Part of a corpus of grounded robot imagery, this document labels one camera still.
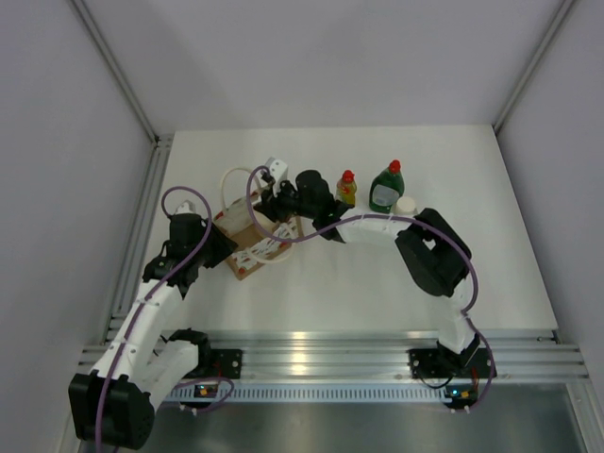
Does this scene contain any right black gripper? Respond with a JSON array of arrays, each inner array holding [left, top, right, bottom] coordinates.
[[255, 178, 318, 223]]

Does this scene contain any yellow bottle red cap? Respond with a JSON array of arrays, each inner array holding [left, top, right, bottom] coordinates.
[[336, 170, 357, 206]]

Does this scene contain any dark green bottle red cap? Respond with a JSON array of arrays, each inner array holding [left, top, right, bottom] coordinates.
[[369, 159, 405, 213]]

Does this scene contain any cream bottle white pump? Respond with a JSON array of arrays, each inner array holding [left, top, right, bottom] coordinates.
[[253, 210, 279, 237]]

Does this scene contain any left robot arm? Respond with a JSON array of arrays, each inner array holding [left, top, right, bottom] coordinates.
[[68, 209, 237, 450]]

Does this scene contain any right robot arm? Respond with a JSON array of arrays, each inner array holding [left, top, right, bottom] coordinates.
[[246, 161, 488, 378]]

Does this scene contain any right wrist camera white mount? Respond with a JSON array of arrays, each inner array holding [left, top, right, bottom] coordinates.
[[261, 157, 289, 193]]

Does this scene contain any left aluminium frame post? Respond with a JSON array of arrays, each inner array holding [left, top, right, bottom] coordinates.
[[70, 0, 174, 199]]

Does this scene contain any aluminium frame post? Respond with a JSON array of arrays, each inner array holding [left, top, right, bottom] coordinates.
[[70, 0, 174, 199], [492, 0, 580, 136]]

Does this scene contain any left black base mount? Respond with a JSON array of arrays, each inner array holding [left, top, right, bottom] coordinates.
[[201, 349, 243, 379]]

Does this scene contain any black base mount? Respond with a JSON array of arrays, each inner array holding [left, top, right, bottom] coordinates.
[[201, 349, 243, 379], [408, 348, 450, 379]]

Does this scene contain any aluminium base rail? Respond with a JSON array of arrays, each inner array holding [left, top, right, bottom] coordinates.
[[73, 329, 591, 383]]

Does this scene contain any white slotted cable duct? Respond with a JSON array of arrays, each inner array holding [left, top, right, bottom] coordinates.
[[166, 383, 451, 404]]

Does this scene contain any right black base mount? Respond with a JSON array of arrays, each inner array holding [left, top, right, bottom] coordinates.
[[408, 348, 450, 379]]

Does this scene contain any right aluminium frame post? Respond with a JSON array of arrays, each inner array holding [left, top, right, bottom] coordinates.
[[492, 0, 580, 136]]

